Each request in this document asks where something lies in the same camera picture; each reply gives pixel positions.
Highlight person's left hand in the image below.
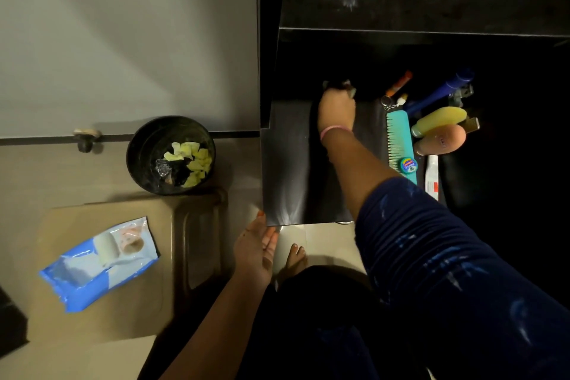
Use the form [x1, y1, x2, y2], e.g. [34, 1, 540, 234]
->
[233, 210, 280, 290]

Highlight person's right hand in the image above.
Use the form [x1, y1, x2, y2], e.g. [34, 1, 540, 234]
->
[316, 88, 357, 137]

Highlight white wet wipe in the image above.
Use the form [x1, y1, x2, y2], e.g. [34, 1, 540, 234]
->
[322, 79, 357, 99]

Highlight metal keyring with white charm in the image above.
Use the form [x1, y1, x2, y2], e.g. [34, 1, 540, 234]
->
[379, 92, 409, 112]

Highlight teal wide-tooth comb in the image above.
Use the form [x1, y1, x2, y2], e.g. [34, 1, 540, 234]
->
[385, 109, 419, 186]

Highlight orange lip balm stick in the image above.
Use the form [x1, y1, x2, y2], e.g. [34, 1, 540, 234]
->
[385, 70, 414, 99]

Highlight blue plastic bottle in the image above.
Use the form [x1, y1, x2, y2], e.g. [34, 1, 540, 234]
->
[403, 68, 475, 118]

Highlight yellow makeup sponge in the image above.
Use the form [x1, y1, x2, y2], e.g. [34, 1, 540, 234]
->
[410, 106, 468, 139]

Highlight pink makeup sponge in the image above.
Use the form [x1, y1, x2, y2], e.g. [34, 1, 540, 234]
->
[414, 123, 467, 157]

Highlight white tube with red label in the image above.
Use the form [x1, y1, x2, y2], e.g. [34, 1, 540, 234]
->
[424, 154, 441, 201]

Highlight person's left forearm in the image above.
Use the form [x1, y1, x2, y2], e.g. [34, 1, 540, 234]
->
[158, 275, 273, 380]

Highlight person's right forearm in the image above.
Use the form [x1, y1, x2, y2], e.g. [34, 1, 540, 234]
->
[320, 127, 401, 223]

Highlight person's bare foot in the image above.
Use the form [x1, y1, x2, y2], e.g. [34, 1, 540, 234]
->
[275, 243, 309, 287]

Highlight person's dark trousers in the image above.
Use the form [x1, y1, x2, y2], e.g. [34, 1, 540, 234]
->
[138, 266, 428, 380]

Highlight pink wrist thread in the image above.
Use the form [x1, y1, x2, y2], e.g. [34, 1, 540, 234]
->
[319, 124, 354, 143]

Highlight yellow crumpled wipes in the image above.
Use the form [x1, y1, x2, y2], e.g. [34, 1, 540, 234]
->
[163, 141, 213, 189]

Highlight metal cabinet hinge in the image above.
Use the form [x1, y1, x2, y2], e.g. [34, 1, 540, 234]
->
[447, 83, 481, 134]

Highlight beige plastic stool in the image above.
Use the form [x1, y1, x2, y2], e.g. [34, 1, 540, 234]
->
[26, 188, 229, 345]

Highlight dark cabinet shelf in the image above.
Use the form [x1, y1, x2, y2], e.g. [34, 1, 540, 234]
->
[279, 0, 570, 40]

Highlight black round waste bin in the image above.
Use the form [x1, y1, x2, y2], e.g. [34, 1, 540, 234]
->
[126, 115, 217, 197]

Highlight blue wet wipes pack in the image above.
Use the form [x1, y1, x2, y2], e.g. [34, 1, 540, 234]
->
[39, 216, 160, 314]

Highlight blue patterned right sleeve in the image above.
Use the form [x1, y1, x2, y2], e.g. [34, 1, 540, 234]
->
[354, 177, 570, 380]

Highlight pale cabinet door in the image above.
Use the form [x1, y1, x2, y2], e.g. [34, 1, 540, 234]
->
[0, 0, 261, 141]

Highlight dark furniture piece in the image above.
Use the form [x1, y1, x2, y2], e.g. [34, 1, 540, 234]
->
[0, 286, 30, 358]

